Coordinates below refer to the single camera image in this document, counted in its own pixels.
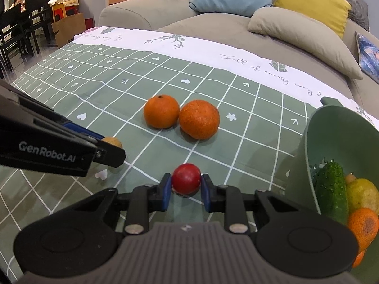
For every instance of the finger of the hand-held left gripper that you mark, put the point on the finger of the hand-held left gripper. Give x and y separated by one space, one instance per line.
81 129
114 157

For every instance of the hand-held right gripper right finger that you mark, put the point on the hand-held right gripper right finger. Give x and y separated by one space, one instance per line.
205 192

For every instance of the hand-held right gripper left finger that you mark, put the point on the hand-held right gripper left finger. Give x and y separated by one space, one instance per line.
167 191

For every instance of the brown longan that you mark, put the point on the brown longan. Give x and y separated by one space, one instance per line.
114 142

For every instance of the small red tomato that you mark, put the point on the small red tomato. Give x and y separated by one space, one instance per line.
186 179

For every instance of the green plastic colander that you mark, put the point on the green plastic colander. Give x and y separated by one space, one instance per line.
305 153

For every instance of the green cucumber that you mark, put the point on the green cucumber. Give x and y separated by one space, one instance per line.
331 192

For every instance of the brown kiwi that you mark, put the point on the brown kiwi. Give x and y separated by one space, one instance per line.
350 178

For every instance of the yellow green mango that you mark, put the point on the yellow green mango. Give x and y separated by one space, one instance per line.
364 195

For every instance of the orange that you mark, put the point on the orange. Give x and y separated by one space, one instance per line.
359 259
161 111
362 227
199 120

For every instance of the green checked tablecloth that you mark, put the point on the green checked tablecloth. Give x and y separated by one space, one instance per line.
237 159

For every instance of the cardboard Nike box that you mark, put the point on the cardboard Nike box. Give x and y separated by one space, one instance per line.
69 31

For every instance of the red bag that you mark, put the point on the red bag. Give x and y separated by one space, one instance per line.
89 24

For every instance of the black dining chair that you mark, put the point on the black dining chair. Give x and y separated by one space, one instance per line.
11 32
38 11

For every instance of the red and yellow stools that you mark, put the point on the red and yellow stools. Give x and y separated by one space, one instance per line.
62 11

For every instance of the pile of papers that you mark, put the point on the pile of papers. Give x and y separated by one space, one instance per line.
63 0

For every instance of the beige sofa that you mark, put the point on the beige sofa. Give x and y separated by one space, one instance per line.
207 29

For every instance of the beige cushion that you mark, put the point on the beige cushion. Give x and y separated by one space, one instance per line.
305 38

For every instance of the printed blue cushion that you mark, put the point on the printed blue cushion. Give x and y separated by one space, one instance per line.
368 56

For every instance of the yellow cushion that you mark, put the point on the yellow cushion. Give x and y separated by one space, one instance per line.
314 3

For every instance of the grey striped cushion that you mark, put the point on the grey striped cushion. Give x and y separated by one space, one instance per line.
359 13

